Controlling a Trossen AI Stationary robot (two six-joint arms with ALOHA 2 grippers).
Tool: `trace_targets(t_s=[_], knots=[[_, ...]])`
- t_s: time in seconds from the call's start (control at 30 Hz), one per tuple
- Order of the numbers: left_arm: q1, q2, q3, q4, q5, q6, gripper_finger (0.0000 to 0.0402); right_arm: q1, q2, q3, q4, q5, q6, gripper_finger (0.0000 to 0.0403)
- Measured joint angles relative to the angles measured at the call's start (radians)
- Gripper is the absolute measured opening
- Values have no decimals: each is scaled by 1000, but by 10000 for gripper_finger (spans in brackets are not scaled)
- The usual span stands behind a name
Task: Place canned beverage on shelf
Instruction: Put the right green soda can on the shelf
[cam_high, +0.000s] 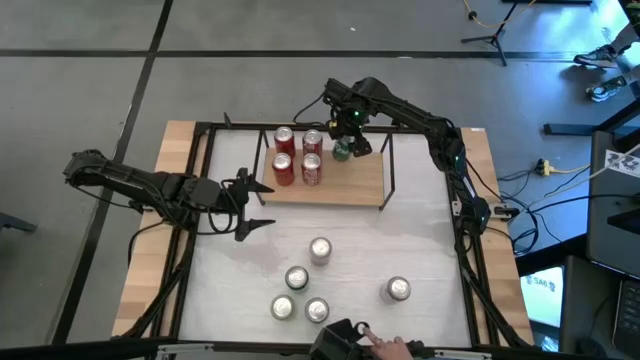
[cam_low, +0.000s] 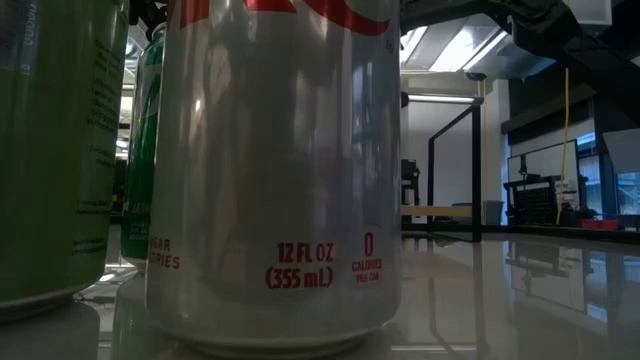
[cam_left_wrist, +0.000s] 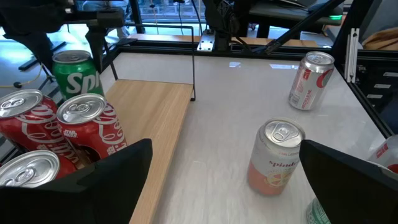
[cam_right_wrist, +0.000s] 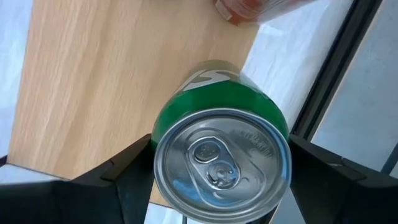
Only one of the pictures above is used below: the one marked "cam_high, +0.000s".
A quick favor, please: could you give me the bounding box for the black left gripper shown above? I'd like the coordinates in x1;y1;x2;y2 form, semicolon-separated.
215;168;277;242

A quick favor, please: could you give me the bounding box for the person's leg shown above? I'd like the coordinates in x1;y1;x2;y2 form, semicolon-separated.
607;0;640;56

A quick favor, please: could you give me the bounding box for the lime green beverage can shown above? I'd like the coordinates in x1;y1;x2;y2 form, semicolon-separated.
269;294;296;321

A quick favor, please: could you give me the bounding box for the black metal table frame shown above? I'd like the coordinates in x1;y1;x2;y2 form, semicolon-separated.
112;112;535;351

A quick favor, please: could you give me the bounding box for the green Sprite can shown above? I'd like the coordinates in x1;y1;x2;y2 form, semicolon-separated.
284;265;310;293
331;139;354;162

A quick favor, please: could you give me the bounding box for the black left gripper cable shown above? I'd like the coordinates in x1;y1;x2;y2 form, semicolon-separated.
205;184;241;236

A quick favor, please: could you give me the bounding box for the grey furniture foot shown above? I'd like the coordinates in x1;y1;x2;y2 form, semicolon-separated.
0;212;39;234

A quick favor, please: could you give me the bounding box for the black rig beam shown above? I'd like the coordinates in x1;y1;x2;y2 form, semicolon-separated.
0;337;640;360

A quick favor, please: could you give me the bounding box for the person's hand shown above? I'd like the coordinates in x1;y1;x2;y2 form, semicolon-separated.
362;324;414;360

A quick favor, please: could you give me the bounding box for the dark grey desk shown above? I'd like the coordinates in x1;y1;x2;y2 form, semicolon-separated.
587;130;640;279

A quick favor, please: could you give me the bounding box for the black keyboard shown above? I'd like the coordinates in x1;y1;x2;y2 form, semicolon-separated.
612;279;640;359

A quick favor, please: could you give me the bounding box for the yellow cable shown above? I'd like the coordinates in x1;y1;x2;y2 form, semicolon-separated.
462;0;539;30

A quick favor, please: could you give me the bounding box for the white printed paper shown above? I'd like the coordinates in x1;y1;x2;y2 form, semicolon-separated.
603;148;640;180

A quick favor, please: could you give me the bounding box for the black tripod stand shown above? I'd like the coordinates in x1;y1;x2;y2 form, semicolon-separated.
460;0;539;67

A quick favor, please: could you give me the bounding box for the person's shoe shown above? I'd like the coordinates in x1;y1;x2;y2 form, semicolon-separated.
573;43;619;69
585;74;629;104

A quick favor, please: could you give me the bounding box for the white lit screen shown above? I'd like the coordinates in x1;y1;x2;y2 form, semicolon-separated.
519;264;566;329

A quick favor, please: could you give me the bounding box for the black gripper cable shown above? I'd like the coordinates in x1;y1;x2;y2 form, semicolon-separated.
292;92;329;126
205;184;241;236

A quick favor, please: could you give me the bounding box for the silver Diet Coke can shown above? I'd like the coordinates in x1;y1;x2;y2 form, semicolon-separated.
304;297;331;325
379;275;413;305

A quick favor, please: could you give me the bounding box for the red Coca-Cola can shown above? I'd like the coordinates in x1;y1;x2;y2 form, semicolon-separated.
273;125;297;159
300;152;323;187
271;152;296;188
301;128;325;157

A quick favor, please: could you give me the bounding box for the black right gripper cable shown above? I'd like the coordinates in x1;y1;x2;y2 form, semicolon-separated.
292;92;329;126

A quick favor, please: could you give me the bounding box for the black desk leg bar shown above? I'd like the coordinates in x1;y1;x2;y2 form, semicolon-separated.
543;99;640;137

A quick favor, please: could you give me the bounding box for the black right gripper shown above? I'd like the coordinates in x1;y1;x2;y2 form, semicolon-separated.
327;99;374;158

